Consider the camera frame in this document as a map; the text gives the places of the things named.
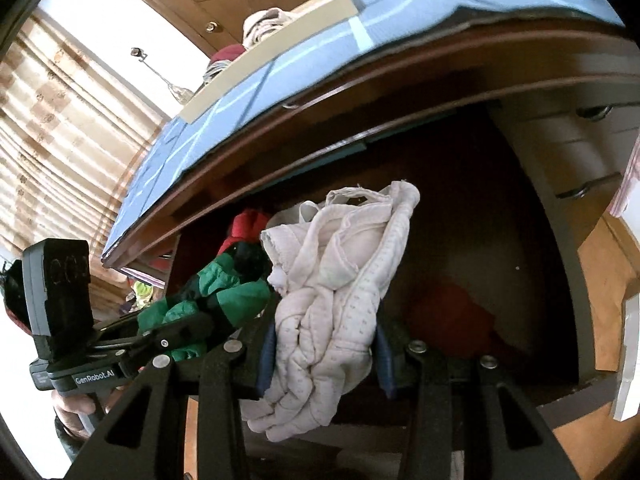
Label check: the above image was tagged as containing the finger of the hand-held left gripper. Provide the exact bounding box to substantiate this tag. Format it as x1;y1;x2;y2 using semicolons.
120;314;217;367
94;317;151;342

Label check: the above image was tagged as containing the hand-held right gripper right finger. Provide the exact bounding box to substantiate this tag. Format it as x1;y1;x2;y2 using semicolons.
375;322;568;480

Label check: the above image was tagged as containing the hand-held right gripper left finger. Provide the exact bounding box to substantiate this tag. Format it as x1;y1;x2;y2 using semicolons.
65;305;281;480

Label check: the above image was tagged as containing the green and black underwear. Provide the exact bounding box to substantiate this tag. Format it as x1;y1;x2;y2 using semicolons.
137;242;274;364

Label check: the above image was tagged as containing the beige underwear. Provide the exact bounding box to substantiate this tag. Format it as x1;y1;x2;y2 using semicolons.
240;180;422;444

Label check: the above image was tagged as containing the wooden desk drawer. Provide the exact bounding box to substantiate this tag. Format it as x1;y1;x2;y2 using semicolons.
167;105;626;431

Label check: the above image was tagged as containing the dark red underwear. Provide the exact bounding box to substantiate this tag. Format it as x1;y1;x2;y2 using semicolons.
202;44;249;84

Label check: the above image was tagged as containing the beige shallow cardboard tray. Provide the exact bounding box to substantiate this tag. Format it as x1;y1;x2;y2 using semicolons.
177;0;362;124

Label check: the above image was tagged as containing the cream underwear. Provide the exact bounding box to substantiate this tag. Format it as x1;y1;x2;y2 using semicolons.
242;7;297;49

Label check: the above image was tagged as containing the person's left forearm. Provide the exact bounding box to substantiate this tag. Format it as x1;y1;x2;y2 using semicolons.
54;420;90;467

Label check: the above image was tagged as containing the person's left hand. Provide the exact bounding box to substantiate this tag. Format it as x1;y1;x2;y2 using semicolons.
52;387;109;437

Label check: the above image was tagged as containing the green plastic bag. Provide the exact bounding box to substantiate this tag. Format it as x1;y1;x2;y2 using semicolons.
127;280;161;309

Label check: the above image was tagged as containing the beige patterned curtain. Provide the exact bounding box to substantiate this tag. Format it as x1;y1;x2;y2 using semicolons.
0;10;172;306

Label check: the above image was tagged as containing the white board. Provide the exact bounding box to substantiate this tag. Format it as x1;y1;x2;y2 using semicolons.
610;292;640;422

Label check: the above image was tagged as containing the pink patterned cloth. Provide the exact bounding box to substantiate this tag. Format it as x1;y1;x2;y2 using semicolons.
606;130;640;219

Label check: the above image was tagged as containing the dark wooden desk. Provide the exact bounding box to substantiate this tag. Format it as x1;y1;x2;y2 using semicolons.
100;15;640;480

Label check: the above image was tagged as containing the dark drawer handle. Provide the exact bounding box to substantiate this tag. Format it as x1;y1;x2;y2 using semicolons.
555;180;609;200
575;104;614;121

